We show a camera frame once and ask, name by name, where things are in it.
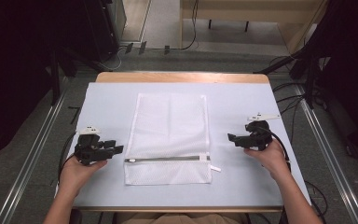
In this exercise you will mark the wooden bench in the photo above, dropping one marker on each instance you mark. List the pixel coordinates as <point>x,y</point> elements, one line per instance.
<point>245,9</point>

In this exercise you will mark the black curtain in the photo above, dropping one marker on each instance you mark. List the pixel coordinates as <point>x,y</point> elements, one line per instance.
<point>9,77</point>
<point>351,62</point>

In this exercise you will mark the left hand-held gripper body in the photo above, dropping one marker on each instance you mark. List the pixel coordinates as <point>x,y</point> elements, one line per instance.
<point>88,149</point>

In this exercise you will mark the person's left hand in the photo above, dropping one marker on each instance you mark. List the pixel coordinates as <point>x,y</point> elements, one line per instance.
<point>76,174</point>

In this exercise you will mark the person's right hand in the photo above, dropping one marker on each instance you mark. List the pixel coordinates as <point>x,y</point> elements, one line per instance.
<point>270,158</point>

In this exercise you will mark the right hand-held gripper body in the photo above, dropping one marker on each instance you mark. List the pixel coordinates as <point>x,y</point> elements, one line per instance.
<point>258,135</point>

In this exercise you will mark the white mesh laundry bag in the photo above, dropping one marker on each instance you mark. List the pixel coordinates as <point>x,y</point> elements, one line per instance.
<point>167,130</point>

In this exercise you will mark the metal floor rail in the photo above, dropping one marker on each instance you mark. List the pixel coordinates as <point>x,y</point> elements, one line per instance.
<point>332,161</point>
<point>28,174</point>

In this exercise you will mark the black cabinet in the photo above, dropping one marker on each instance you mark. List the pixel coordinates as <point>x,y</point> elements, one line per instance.
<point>104,28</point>

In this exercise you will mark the black metal stand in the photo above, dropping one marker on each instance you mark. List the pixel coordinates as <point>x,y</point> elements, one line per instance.
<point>56,77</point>
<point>307,74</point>

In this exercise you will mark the wooden table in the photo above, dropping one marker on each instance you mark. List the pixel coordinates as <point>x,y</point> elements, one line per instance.
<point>180,77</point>

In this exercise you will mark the light blue table mat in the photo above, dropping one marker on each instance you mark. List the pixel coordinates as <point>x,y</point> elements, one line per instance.
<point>230,99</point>

